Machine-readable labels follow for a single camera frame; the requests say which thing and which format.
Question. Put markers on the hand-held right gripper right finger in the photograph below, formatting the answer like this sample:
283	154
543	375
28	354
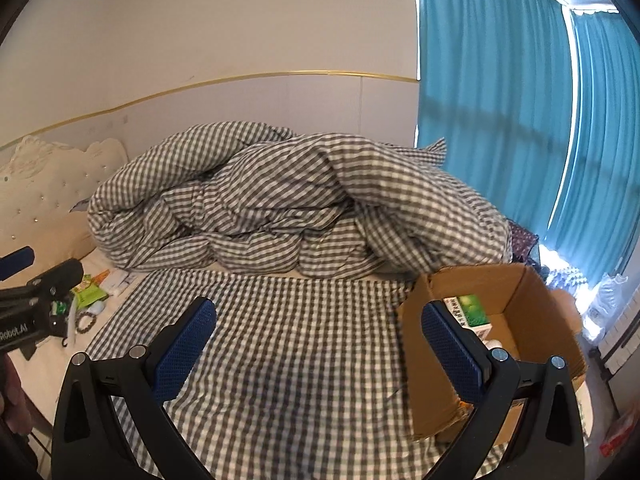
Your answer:
450	350

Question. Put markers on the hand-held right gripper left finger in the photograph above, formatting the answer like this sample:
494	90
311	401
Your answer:
185	345

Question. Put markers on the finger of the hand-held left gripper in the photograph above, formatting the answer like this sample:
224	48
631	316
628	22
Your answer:
60	274
15	262

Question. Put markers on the small green white packet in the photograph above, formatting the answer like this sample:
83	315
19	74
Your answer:
60	309

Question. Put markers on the brown cardboard box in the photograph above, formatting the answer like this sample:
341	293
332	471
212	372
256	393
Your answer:
530	300

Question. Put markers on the person's left hand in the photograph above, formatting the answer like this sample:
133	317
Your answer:
10	395

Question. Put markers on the green snack packet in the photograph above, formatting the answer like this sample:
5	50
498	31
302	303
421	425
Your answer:
89	291

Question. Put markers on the green white carton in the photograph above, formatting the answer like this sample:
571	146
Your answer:
467	310

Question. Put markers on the white tube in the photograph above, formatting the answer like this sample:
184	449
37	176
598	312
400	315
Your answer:
92	306

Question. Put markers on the white bed mattress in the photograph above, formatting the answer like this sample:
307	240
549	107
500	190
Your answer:
45	375

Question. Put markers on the white flat packet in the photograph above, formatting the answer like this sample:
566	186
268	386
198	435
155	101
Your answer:
120	281

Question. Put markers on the white padded headboard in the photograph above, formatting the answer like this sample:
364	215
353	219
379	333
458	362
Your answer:
40	195

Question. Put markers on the grey checked bed sheet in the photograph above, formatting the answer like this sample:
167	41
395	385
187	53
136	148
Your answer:
300	335

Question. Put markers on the dark patterned bag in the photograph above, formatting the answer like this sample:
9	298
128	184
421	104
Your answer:
522	240

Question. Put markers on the pack of water bottles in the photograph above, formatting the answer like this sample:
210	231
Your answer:
565	277

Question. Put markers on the clear plastic bag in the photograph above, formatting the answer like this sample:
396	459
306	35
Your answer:
602	305

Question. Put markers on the white ribbed heater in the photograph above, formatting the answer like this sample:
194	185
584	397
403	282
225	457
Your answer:
622	340

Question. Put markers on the grey checked duvet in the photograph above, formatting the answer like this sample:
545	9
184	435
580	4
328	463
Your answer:
300	200

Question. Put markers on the red white packet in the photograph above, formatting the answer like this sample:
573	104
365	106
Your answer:
620	432

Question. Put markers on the narrow blue curtain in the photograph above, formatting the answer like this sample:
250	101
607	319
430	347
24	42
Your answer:
600	135

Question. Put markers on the wide blue curtain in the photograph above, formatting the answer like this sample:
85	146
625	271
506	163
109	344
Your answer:
480	85

